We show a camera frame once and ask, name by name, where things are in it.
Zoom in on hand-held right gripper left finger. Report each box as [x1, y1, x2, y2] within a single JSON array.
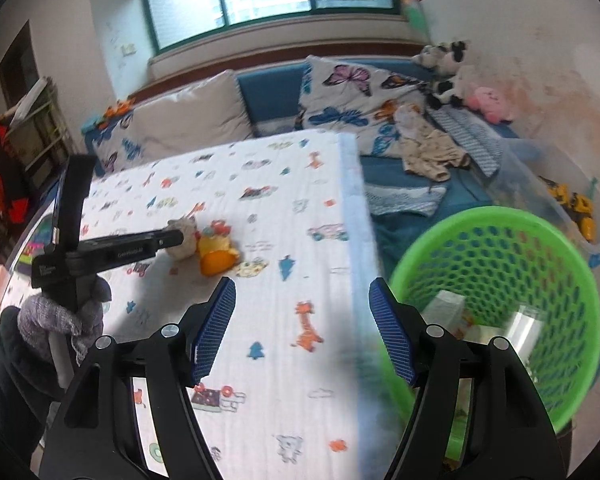
[[39, 276, 238, 480]]

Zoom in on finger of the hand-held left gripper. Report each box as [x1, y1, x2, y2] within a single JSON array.
[[152, 229, 187, 252]]

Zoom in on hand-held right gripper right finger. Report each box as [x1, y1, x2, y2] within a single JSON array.
[[369, 277, 566, 480]]

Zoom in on beige paper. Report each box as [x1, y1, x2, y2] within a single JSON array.
[[167, 216, 201, 261]]

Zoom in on orange yellow wrapper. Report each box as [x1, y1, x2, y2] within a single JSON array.
[[196, 219, 242, 277]]

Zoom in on yellow green drink carton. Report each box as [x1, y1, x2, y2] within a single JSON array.
[[420, 290, 469, 332]]

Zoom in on clear plastic bottle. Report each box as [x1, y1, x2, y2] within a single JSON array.
[[500, 305, 552, 357]]

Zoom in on green perforated plastic basket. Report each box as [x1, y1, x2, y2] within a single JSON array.
[[375, 206, 600, 437]]

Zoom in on person's left forearm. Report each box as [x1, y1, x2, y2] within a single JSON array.
[[0, 305, 77, 472]]

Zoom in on person's left hand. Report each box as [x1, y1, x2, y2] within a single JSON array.
[[17, 277, 112, 366]]

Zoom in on colourful play mat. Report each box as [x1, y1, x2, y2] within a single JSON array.
[[10, 212, 61, 272]]

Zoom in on butterfly print pillow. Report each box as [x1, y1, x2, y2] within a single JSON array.
[[90, 114, 147, 177], [295, 55, 434, 159]]

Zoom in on red black bag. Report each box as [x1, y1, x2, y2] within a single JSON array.
[[0, 120, 32, 227]]

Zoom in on white cartoon printed blanket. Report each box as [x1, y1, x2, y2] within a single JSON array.
[[0, 129, 412, 480]]

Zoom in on beige cushion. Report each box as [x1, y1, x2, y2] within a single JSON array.
[[125, 69, 255, 163]]

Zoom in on blue white patterned cloth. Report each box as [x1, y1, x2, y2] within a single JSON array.
[[362, 180, 451, 219]]

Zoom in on orange blue toy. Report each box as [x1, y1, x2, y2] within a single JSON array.
[[82, 100, 136, 134]]

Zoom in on wooden drying rack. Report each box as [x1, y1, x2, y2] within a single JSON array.
[[0, 76, 77, 162]]

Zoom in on blue sofa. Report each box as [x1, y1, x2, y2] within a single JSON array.
[[82, 55, 527, 281]]

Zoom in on beige patterned clothes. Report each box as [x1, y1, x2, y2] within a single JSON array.
[[395, 104, 474, 182]]

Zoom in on clear plastic storage box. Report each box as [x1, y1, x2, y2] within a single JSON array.
[[487, 137, 600, 269]]

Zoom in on blue grey patterned towel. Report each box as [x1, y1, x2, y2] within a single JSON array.
[[430, 107, 507, 177]]

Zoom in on yellow toy excavator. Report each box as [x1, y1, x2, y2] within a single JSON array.
[[540, 176, 599, 242]]

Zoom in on pink plush toy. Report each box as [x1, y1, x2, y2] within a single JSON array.
[[467, 86, 515, 125]]

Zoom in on black white cow plush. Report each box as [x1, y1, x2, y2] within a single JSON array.
[[420, 40, 474, 110]]

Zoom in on grey plush toy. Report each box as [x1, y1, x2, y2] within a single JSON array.
[[412, 45, 443, 69]]

